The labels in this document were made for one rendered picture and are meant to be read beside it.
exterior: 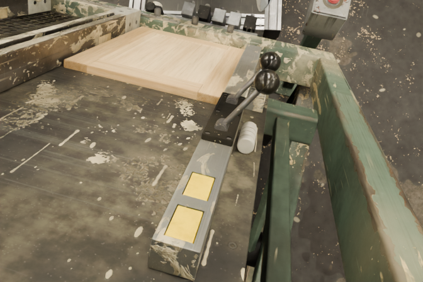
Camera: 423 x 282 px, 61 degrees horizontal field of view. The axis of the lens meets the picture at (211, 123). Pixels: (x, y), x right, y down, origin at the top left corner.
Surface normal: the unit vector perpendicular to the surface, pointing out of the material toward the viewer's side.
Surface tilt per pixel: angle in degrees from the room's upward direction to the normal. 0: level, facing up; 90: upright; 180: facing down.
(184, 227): 54
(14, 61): 90
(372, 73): 0
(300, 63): 36
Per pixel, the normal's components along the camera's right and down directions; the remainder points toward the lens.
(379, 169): 0.18, -0.88
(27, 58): 0.97, 0.24
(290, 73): -0.19, 0.40
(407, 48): -0.05, -0.19
